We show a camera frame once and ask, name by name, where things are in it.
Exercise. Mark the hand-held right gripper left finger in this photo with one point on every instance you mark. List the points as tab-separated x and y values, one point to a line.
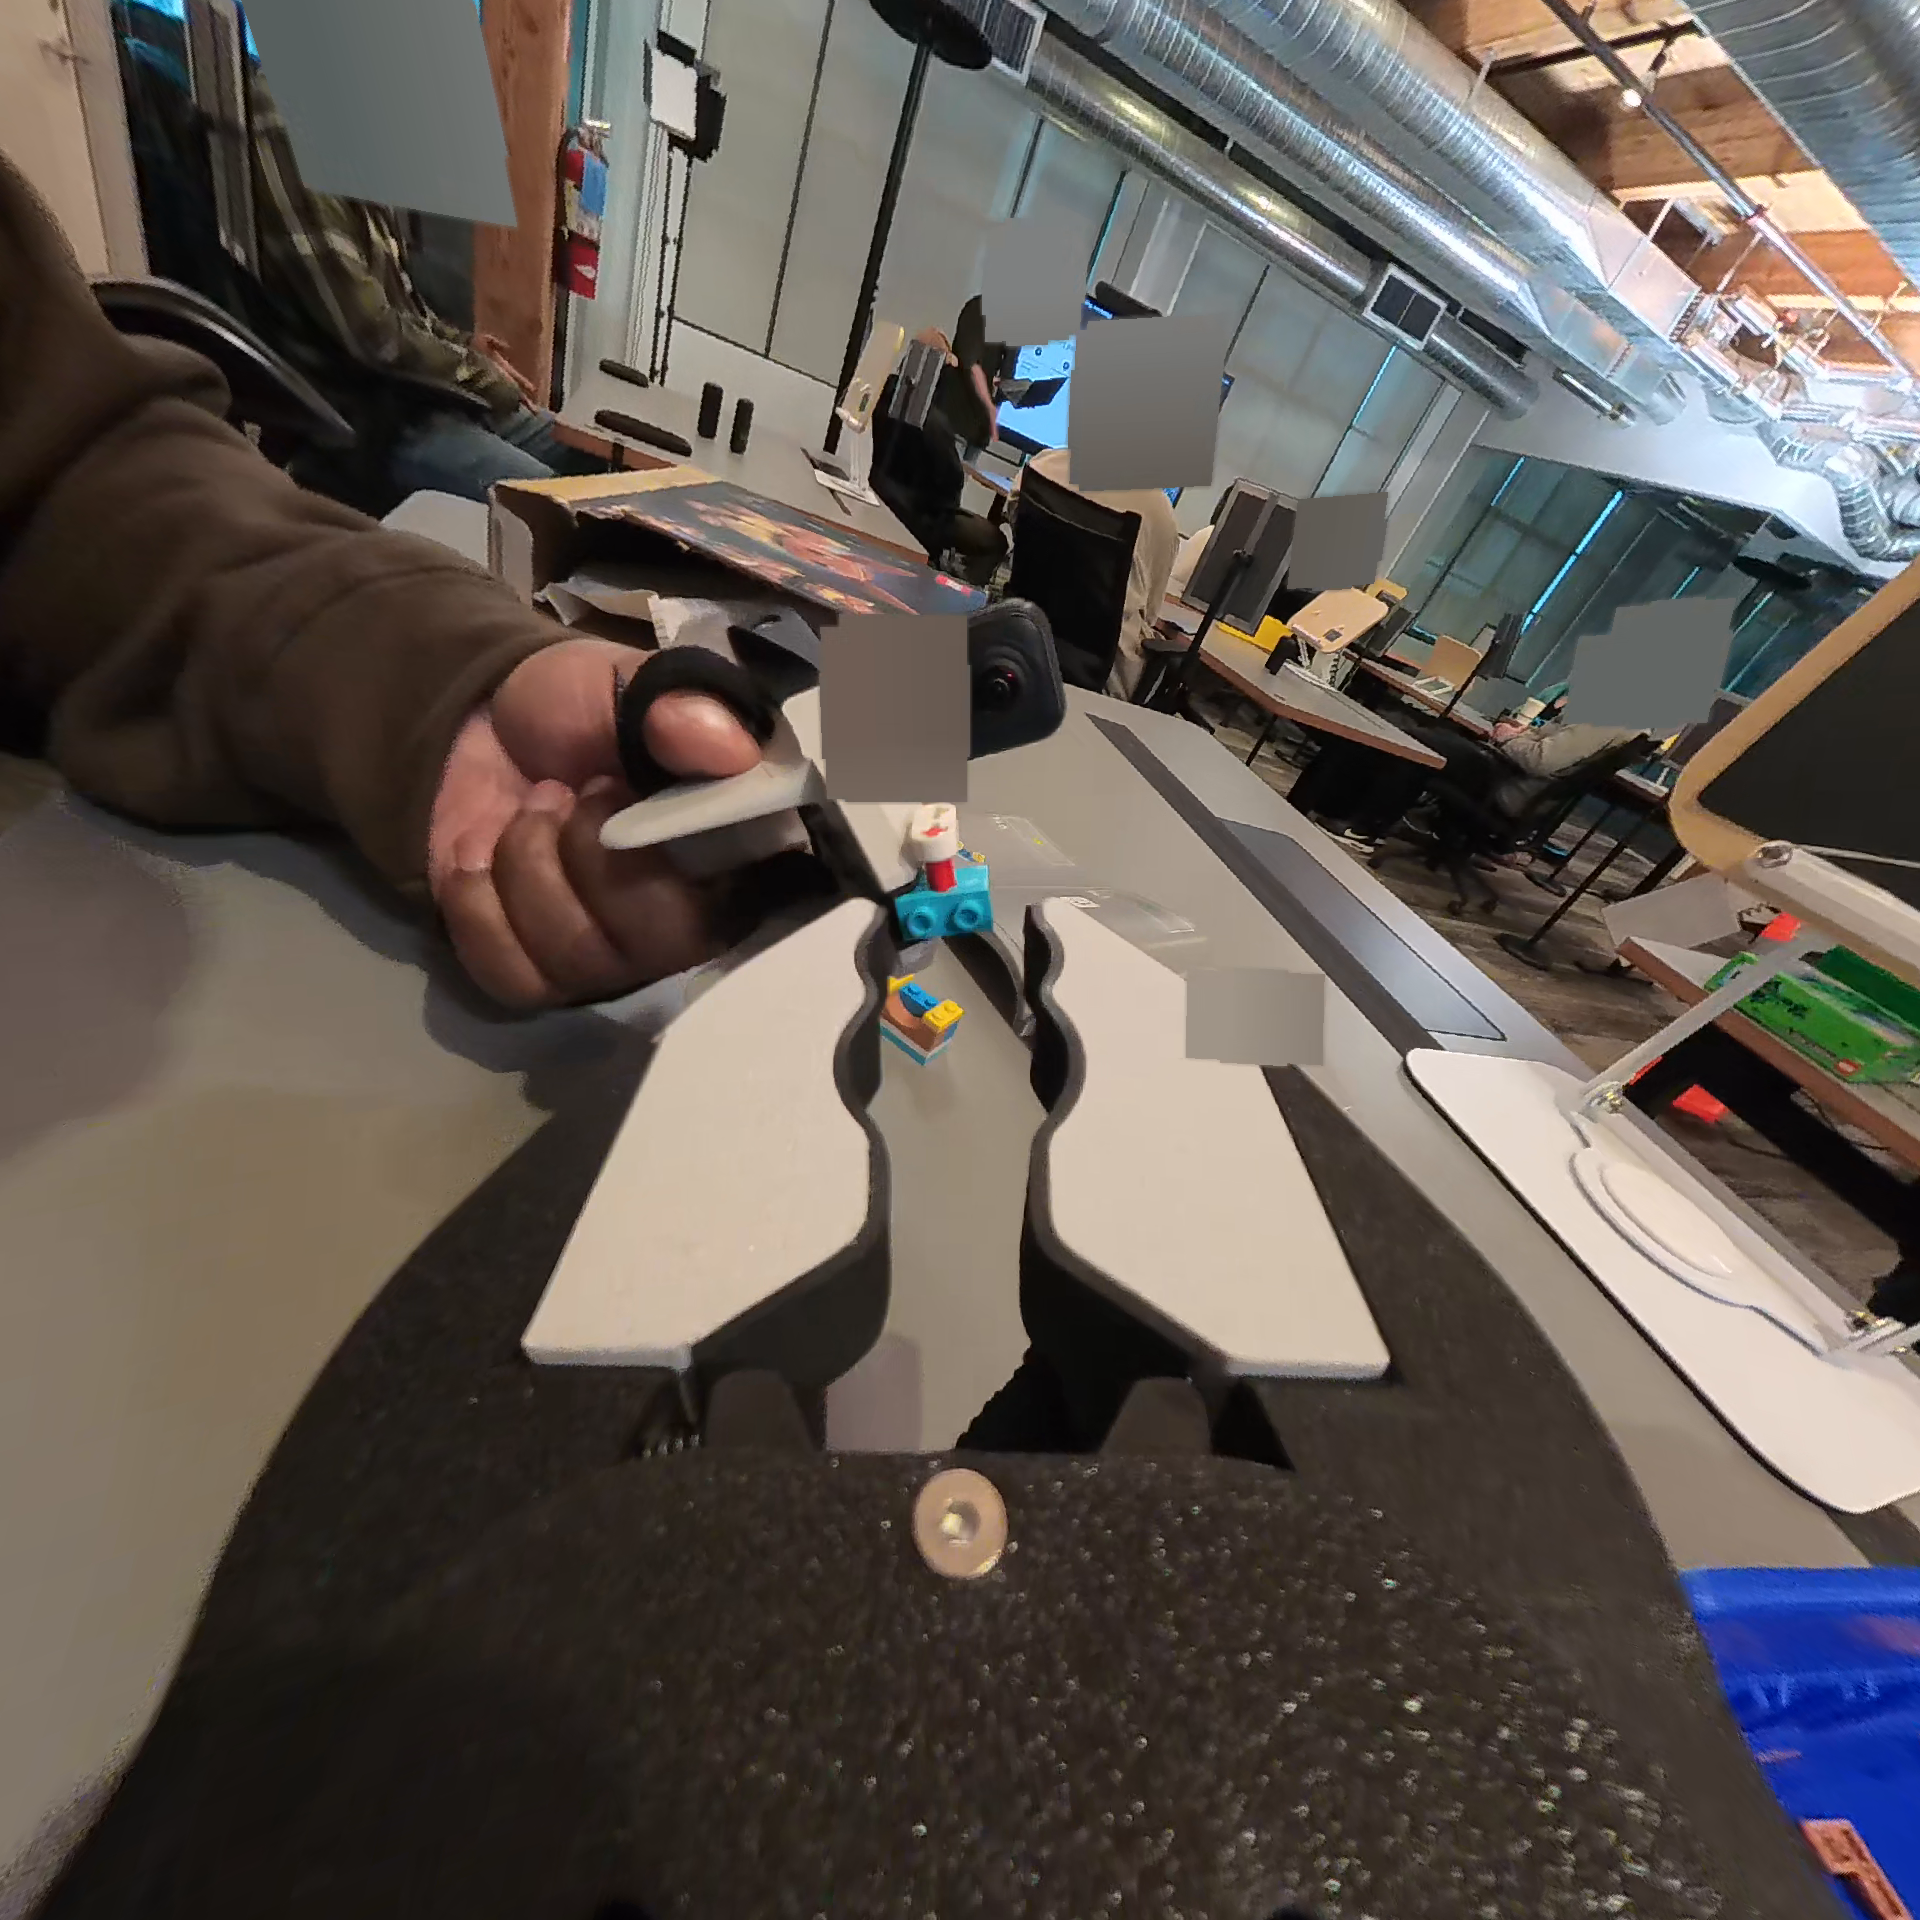
719	1171

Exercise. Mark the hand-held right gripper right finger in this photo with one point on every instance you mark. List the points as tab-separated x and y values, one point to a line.
1152	1233

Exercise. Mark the white toy connector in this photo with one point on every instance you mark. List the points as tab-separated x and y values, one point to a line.
931	818

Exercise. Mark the red toy pin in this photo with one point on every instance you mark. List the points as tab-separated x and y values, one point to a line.
942	868

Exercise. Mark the teal toy brick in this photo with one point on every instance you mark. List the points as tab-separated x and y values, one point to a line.
949	910

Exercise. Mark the person's left forearm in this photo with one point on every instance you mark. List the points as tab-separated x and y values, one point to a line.
225	564

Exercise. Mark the long wooden-edged desk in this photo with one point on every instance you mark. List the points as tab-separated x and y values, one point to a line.
1319	707

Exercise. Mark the white desk stand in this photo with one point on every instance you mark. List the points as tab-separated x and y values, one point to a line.
858	410

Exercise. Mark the person's left hand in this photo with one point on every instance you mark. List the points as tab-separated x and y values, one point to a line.
523	842

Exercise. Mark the black office chair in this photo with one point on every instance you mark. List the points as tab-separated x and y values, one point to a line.
1591	812
1073	564
225	346

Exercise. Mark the small multicoloured brick build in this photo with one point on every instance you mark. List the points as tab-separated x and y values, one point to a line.
921	1027

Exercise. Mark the black monitor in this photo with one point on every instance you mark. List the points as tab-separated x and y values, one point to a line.
1251	554

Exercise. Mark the toy set box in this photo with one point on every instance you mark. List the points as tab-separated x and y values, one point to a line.
719	519

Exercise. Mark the black floor lamp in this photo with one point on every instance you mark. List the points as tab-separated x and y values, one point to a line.
902	175

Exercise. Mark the clear acrylic stand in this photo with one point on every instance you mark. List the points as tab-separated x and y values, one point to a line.
1666	1224

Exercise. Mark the red fire extinguisher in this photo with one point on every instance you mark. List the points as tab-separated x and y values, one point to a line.
583	224

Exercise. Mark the wooden column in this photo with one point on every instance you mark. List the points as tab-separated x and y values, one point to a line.
523	175

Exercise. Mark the green box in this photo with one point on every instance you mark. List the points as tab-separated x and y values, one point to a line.
1829	1016

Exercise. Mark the blue plastic bin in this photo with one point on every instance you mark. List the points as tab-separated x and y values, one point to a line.
1798	1680

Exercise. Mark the wood-framed monitor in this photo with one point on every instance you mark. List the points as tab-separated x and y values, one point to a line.
1829	749

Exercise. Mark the white flat base plate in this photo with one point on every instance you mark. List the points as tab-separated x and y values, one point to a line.
1499	1136

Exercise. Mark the silver ventilation duct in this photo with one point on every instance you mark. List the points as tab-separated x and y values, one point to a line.
1350	149

